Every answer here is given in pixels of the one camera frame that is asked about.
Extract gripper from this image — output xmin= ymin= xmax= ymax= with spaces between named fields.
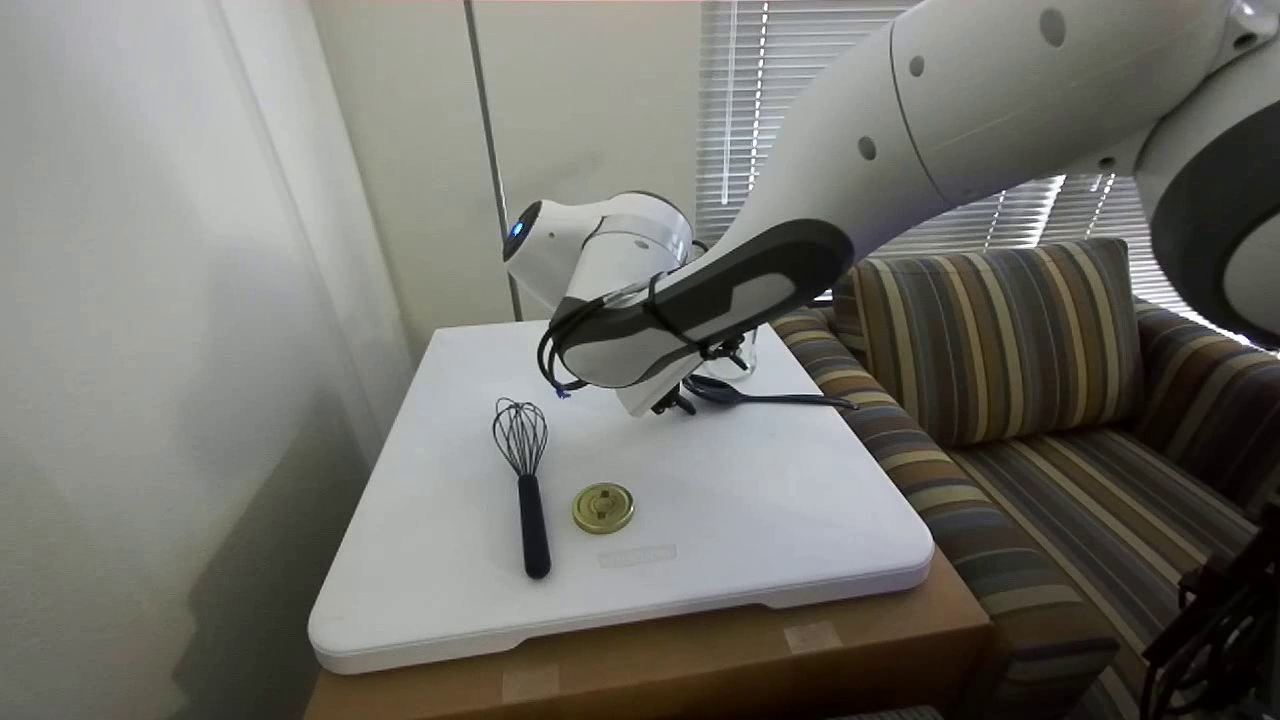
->
xmin=651 ymin=338 xmax=751 ymax=418

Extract glass jar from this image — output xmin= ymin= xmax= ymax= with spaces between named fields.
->
xmin=722 ymin=326 xmax=761 ymax=382

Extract black spoon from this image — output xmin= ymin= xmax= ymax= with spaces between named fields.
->
xmin=684 ymin=374 xmax=860 ymax=412

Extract gold jar lid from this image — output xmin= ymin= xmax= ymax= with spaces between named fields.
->
xmin=571 ymin=482 xmax=637 ymax=536

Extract white plastic board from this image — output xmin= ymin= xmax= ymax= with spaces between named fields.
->
xmin=307 ymin=319 xmax=937 ymax=677

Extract window blinds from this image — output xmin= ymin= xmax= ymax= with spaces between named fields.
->
xmin=695 ymin=0 xmax=1253 ymax=346

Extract black whisk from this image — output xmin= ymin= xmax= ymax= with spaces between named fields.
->
xmin=491 ymin=398 xmax=554 ymax=581

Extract striped cushion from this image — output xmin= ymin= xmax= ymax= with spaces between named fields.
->
xmin=849 ymin=237 xmax=1147 ymax=450

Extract thin grey pole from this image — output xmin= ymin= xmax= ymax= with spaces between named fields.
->
xmin=463 ymin=0 xmax=524 ymax=323

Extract cardboard box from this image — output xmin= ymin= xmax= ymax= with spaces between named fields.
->
xmin=304 ymin=545 xmax=997 ymax=720

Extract striped sofa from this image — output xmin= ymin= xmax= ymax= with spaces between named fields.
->
xmin=770 ymin=237 xmax=1280 ymax=720

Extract stand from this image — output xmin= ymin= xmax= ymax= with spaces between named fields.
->
xmin=1139 ymin=500 xmax=1280 ymax=720

